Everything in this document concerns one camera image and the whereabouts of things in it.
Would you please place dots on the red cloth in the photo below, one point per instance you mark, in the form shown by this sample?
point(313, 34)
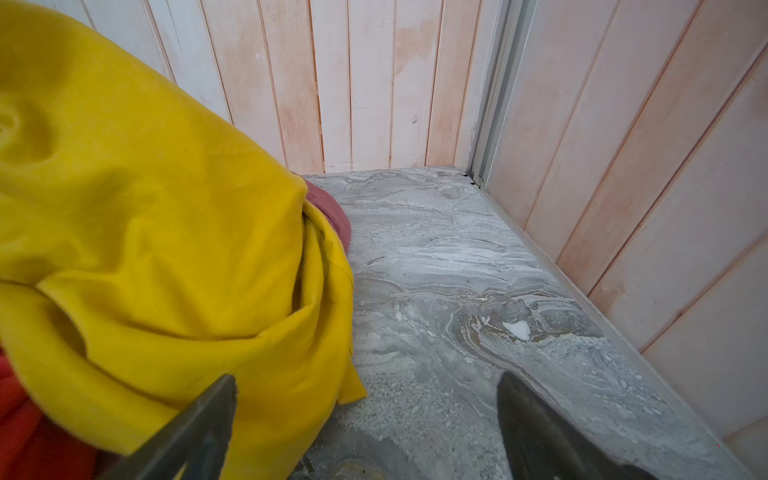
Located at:
point(32, 446)

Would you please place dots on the yellow cloth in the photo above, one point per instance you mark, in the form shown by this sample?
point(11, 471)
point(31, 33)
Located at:
point(148, 248)

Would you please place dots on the maroon cloth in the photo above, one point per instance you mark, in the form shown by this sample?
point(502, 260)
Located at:
point(333, 212)

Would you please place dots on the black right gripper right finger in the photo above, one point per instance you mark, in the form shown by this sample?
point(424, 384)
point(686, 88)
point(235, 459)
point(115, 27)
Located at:
point(542, 444)

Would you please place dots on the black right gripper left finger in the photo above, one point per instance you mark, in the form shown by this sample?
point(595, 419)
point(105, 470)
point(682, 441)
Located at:
point(193, 445)

